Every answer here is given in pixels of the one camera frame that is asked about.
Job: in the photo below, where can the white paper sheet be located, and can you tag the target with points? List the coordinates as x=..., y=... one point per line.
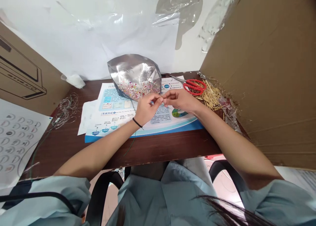
x=86, y=117

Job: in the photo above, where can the blue printed poster sheet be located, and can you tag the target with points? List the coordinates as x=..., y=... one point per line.
x=116, y=107

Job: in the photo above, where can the black chair armrest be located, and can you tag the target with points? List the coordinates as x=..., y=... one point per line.
x=229, y=171
x=103, y=194

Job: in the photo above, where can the person's body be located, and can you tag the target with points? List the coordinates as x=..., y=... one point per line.
x=158, y=201

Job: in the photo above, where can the printed cardboard box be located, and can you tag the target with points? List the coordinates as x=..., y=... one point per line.
x=22, y=72

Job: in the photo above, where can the pile of gold pins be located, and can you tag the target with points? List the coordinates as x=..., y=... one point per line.
x=211, y=95

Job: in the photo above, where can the person's right hand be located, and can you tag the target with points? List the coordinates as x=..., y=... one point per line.
x=184, y=101

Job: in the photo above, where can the plain brown cardboard panel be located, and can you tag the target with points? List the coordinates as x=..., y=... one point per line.
x=266, y=70

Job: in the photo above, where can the pile of small coloured beads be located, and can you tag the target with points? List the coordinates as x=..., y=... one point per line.
x=138, y=88

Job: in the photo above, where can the clear plastic film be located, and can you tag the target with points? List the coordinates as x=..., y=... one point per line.
x=217, y=16

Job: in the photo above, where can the silver foil bag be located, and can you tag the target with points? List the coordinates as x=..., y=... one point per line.
x=128, y=67

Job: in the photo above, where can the white plastic cup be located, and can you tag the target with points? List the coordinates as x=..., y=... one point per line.
x=74, y=81

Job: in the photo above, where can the white sheet with round logos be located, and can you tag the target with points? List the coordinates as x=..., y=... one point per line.
x=17, y=137

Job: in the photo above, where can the black curved bar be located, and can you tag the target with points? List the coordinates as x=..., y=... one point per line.
x=49, y=195

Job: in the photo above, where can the person's left hand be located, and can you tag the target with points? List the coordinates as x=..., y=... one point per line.
x=144, y=111

